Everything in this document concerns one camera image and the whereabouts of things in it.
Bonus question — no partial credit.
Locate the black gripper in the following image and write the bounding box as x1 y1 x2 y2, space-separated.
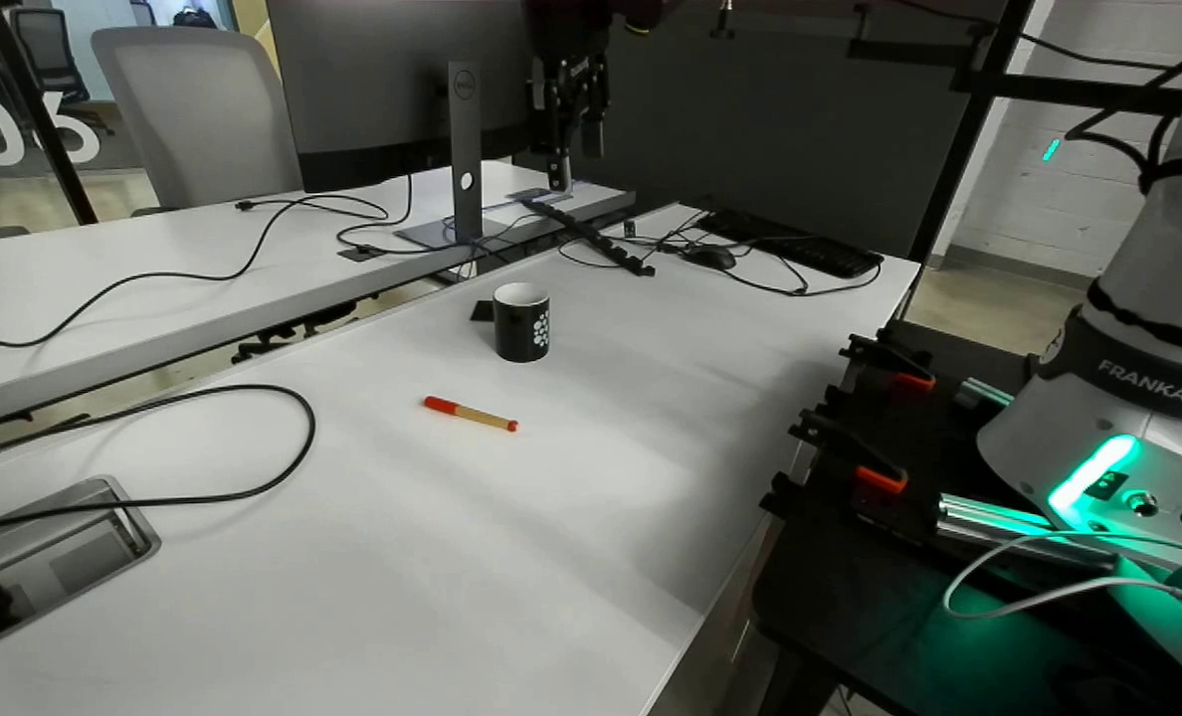
525 0 617 196

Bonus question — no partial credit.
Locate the red and tan marker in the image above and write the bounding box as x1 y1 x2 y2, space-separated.
419 388 521 438

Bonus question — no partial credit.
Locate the black mug white interior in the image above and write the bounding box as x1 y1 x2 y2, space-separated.
488 278 552 364

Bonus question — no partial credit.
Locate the grey monitor stand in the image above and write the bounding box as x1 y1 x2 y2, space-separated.
395 56 548 254

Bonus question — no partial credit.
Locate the large dark monitor panel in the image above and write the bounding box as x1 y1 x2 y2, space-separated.
610 0 1017 263

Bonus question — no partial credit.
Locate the black monitor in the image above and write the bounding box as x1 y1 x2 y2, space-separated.
261 0 541 160

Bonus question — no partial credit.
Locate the grey office chair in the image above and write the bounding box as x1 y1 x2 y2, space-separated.
89 23 309 216

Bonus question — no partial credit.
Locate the black slanted pole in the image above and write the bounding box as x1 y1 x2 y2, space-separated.
0 0 102 230

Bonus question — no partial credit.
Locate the black office chair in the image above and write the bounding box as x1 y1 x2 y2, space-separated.
0 0 90 107

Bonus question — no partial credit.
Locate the thin black cable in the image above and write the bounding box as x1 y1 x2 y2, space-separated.
650 216 886 302

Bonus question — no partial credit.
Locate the black metal frame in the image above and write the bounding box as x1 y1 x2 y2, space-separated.
847 0 1182 265

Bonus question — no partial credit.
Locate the black looped table cable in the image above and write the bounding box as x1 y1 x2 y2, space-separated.
0 381 322 535

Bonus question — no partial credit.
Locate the orange-handled black clamp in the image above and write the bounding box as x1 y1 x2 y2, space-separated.
786 405 915 506
757 466 818 527
834 330 947 405

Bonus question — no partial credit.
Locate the long black desk cable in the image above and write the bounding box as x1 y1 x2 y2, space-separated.
0 189 423 352

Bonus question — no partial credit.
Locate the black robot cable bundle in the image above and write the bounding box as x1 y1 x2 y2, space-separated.
1062 29 1182 189

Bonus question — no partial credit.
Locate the white cable loop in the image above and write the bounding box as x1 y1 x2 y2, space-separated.
938 525 1182 628

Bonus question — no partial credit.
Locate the grey table cable port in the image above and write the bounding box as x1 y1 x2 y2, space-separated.
0 472 168 666

